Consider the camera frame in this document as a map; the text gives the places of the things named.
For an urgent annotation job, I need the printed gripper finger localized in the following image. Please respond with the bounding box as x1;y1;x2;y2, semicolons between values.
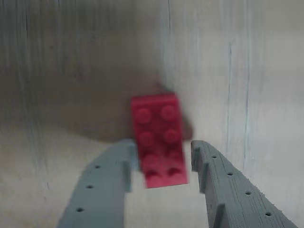
56;139;138;228
190;140;300;228

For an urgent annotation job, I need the red lego block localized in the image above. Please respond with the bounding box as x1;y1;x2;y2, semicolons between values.
130;92;192;190

